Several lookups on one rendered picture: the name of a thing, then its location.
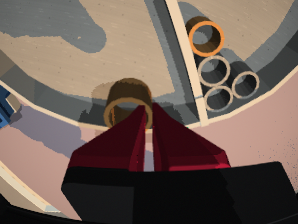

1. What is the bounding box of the grey metal bushing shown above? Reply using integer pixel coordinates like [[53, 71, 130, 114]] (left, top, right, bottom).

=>
[[200, 82, 233, 112], [194, 52, 230, 87], [225, 61, 259, 99]]

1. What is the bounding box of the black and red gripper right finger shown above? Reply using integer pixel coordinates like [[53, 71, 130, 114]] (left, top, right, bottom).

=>
[[152, 103, 231, 171]]

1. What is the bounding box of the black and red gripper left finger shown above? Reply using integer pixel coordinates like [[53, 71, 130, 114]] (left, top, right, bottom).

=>
[[67, 105, 146, 171]]

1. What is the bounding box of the bronze bushing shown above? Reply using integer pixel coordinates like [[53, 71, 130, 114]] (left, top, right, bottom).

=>
[[103, 78, 152, 131], [185, 16, 225, 57]]

